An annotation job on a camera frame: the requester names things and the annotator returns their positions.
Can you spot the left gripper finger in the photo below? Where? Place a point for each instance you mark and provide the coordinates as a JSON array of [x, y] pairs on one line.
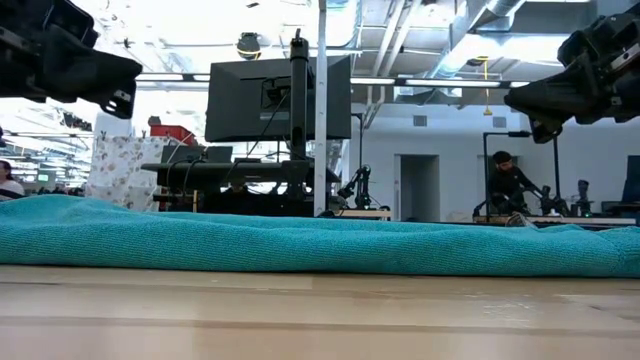
[[90, 75]]

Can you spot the black computer tower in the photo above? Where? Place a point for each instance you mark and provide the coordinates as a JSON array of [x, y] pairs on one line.
[[250, 202]]

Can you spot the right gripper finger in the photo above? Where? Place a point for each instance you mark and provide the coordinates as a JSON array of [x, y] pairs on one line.
[[550, 100]]

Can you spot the background robot arms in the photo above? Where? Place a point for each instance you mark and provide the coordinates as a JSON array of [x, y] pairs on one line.
[[565, 202]]

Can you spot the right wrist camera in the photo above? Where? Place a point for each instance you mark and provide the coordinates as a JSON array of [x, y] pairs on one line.
[[577, 47]]

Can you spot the black camera gantry frame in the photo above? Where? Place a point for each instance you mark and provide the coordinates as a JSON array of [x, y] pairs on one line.
[[485, 165]]

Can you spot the wooden background table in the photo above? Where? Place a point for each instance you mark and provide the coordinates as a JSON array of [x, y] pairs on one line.
[[365, 213]]

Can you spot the person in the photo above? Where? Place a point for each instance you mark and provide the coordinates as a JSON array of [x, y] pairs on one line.
[[7, 185], [510, 185]]

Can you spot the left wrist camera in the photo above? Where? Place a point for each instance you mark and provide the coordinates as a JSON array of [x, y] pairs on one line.
[[72, 25]]

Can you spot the round black ceiling lamp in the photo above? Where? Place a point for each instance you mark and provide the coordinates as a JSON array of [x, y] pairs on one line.
[[248, 45]]

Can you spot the grey desk with black legs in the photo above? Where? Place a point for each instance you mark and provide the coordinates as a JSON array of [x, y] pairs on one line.
[[225, 172]]

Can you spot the red box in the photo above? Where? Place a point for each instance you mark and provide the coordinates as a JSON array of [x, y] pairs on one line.
[[172, 132]]

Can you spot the floral cloth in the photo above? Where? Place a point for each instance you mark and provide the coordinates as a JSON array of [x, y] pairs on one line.
[[120, 170]]

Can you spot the white vertical post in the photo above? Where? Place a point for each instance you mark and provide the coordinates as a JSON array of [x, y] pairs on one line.
[[320, 125]]

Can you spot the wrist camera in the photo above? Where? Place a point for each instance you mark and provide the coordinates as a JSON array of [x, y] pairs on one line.
[[72, 25], [577, 47]]

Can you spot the black computer monitor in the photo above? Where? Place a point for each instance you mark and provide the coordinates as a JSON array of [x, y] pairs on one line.
[[240, 100]]

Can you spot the dark laptop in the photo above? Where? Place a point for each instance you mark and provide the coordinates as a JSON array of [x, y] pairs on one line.
[[219, 152], [180, 152]]

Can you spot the small black background robot arm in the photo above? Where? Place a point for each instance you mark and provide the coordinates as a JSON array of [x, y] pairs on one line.
[[361, 187]]

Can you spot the teal microfibre towel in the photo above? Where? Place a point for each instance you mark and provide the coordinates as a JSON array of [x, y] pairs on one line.
[[300, 245]]

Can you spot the black monitor stand pole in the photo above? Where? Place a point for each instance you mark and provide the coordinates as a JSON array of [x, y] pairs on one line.
[[299, 100]]

